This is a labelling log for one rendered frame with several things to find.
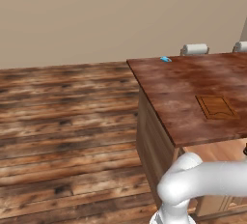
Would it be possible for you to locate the white cushioned stool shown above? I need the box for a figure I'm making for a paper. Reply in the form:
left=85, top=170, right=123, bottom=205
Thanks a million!
left=232, top=41, right=247, bottom=54
left=179, top=42, right=210, bottom=57

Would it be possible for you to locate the wooden kitchen island cabinet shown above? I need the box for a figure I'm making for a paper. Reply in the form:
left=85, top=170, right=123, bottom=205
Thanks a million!
left=135, top=86, right=247, bottom=221

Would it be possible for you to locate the small blue object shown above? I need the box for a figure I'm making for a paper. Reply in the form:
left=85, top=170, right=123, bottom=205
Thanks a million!
left=159, top=56, right=173, bottom=64

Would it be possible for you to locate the brown wooden cutting board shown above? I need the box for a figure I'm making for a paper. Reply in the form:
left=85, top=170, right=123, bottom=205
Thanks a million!
left=195, top=95, right=240, bottom=121

